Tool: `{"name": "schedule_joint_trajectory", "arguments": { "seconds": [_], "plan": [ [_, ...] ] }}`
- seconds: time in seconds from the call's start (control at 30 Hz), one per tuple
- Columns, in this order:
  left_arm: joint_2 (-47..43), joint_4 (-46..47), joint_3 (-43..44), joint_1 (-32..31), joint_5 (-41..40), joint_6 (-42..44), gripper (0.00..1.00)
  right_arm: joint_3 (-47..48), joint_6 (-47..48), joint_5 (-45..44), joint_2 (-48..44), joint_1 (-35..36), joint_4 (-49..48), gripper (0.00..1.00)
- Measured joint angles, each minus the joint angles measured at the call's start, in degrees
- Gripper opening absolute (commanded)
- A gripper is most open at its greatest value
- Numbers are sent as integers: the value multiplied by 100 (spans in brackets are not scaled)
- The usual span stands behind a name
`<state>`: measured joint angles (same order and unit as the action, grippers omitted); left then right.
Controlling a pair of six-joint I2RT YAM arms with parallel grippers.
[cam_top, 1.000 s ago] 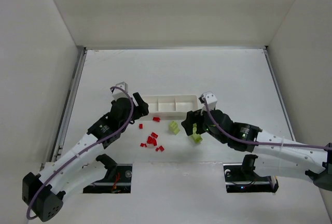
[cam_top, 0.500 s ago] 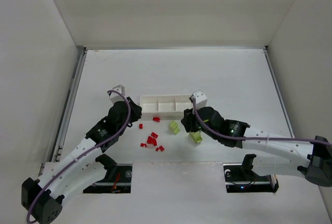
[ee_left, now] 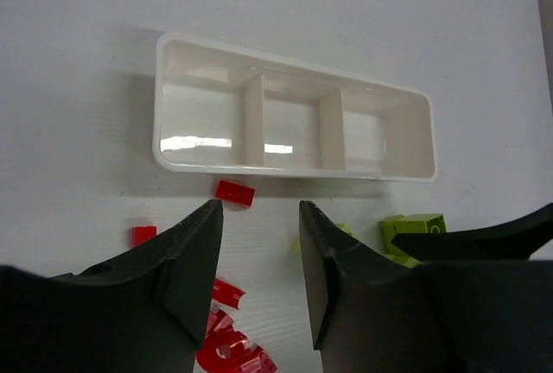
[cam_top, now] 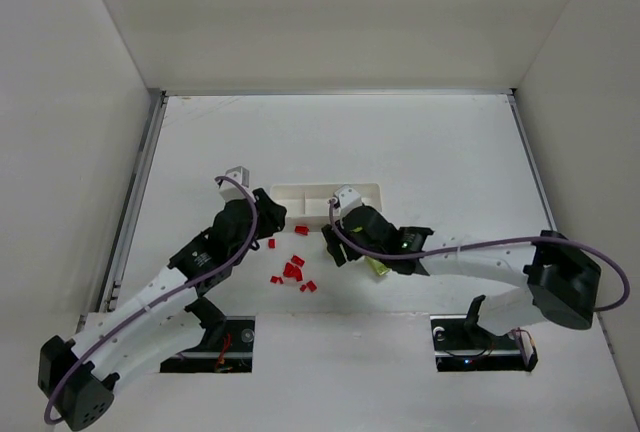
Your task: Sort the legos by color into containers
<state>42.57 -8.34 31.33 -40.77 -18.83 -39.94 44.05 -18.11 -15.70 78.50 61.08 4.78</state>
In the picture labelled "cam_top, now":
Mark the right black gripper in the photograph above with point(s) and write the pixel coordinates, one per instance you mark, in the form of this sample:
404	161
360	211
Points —
343	240

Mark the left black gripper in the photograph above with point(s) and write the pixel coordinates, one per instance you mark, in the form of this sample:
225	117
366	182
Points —
267	211

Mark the pale green duplo brick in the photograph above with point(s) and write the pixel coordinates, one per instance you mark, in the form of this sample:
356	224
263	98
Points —
377	267

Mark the red curved lego piece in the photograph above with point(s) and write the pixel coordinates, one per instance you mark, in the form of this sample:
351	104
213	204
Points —
298	261

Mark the red lego slope piece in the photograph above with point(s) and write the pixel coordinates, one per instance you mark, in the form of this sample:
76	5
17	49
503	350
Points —
292	273

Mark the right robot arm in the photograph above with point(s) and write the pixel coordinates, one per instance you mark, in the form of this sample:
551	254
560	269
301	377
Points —
550	279

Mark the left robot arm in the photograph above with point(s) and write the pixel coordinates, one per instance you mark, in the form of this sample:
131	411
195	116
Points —
82	376

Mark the white divided sorting tray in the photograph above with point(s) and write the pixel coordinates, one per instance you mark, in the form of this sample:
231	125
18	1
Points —
307	204

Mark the red lego brick near tray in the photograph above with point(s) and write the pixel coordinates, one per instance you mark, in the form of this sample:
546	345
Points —
301	230

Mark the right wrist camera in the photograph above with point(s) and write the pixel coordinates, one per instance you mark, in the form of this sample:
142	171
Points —
347	198

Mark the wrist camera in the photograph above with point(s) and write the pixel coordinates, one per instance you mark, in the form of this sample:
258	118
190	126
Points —
235	184
347	198

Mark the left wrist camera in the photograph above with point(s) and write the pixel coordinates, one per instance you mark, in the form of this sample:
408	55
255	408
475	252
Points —
235	184

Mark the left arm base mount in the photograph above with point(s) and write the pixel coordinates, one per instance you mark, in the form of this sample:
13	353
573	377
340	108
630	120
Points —
225	345

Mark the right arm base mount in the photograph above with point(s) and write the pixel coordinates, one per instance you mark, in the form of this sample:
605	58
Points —
461	345

